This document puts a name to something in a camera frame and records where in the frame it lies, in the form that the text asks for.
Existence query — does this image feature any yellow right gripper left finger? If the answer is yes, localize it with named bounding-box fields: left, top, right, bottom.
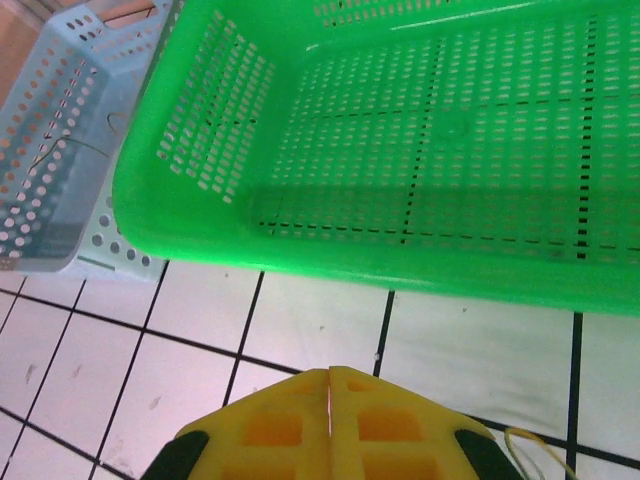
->
left=142, top=367, right=331, bottom=480

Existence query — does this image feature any green plastic basket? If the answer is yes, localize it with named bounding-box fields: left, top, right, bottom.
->
left=112, top=0, right=640, bottom=320

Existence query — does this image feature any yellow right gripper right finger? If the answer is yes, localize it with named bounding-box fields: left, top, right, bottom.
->
left=328, top=365, right=524, bottom=480

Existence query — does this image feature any light blue plastic basket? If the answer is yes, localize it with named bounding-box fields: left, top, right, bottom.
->
left=0, top=0, right=175, bottom=282

